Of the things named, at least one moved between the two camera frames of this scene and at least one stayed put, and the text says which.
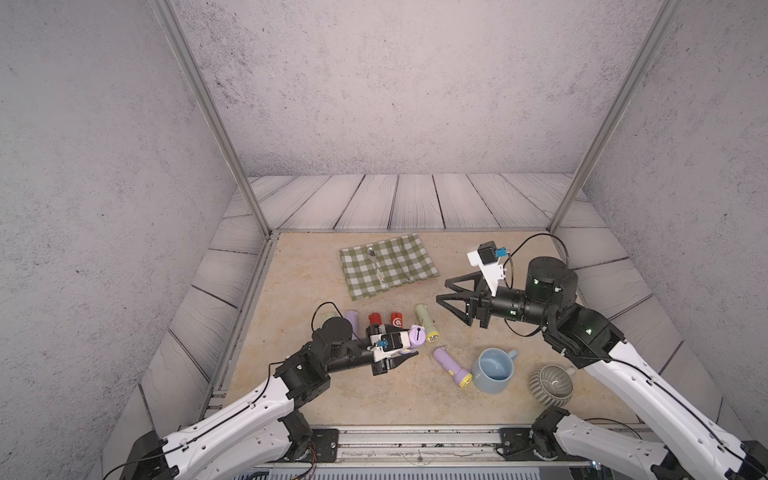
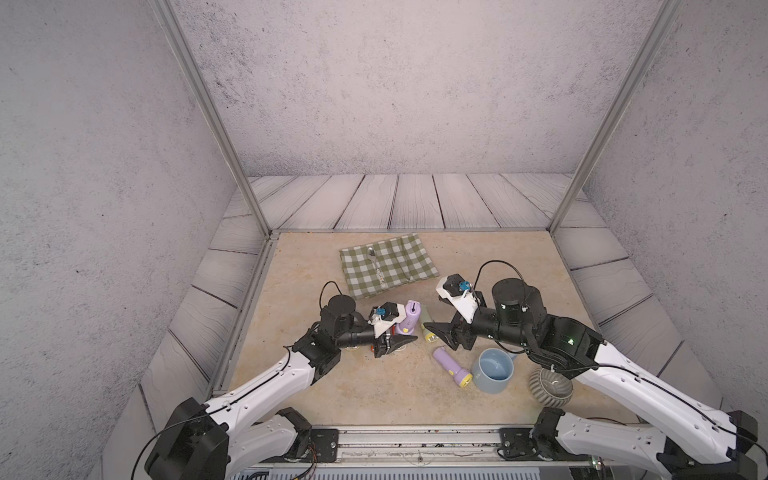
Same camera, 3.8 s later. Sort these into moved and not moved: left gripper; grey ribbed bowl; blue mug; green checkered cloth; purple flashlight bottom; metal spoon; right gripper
Moved: purple flashlight bottom; left gripper; right gripper
Not moved: green checkered cloth; grey ribbed bowl; blue mug; metal spoon
